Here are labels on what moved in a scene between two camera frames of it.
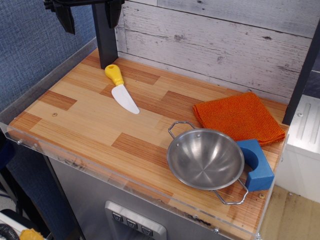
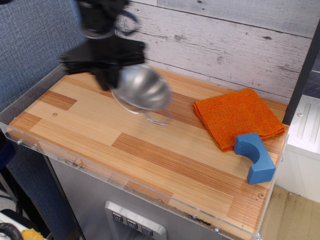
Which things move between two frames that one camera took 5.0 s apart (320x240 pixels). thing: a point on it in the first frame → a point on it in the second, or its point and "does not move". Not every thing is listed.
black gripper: x=64 y=14 → x=103 y=56
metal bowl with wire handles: x=208 y=159 → x=141 y=88
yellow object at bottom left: x=31 y=234 does not move
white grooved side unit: x=299 y=171 does not move
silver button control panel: x=123 y=222 does not move
